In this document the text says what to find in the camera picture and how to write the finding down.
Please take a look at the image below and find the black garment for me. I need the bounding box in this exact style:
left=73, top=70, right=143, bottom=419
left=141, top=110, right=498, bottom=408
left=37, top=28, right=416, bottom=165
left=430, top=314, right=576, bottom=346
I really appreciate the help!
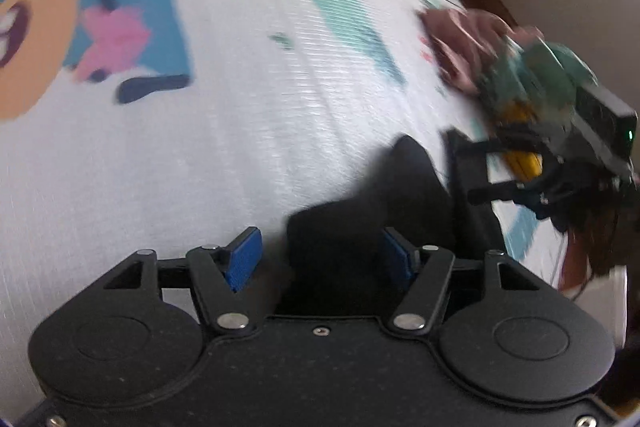
left=276, top=135, right=506, bottom=317

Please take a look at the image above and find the mauve pink garment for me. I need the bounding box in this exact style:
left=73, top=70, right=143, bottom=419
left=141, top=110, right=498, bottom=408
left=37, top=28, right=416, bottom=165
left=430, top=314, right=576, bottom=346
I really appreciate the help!
left=419, top=9, right=544, bottom=96

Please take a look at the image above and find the yellow garment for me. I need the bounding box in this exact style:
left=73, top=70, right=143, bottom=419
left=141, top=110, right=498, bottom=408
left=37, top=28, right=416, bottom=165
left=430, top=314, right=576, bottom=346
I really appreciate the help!
left=495, top=102, right=542, bottom=182

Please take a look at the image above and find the white patterned play mat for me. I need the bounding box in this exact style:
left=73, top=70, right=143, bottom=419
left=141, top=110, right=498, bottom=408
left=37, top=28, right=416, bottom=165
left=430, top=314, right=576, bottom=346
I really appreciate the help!
left=1, top=0, right=488, bottom=421

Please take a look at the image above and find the teal patterned garment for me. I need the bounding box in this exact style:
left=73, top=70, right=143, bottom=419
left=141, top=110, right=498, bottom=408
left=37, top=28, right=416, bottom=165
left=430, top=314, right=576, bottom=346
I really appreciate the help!
left=478, top=38, right=598, bottom=124

